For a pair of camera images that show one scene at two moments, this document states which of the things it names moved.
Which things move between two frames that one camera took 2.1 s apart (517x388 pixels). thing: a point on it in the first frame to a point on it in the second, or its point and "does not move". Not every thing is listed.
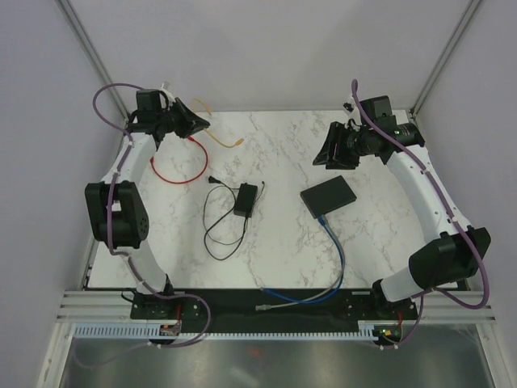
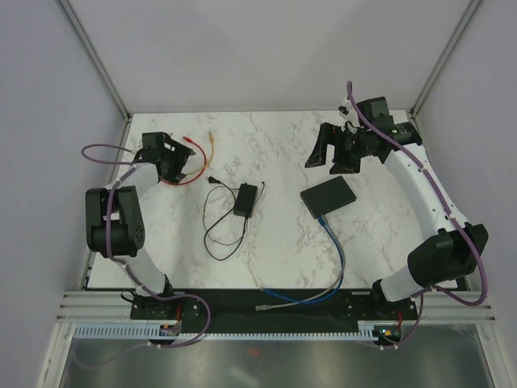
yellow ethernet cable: x=238 y=141 to x=212 y=139
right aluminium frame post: x=456 y=35 does not move
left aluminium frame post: x=73 y=23 does not move
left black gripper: x=192 y=124 to x=181 y=155
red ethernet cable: x=183 y=182 does not move
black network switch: x=327 y=196 does not move
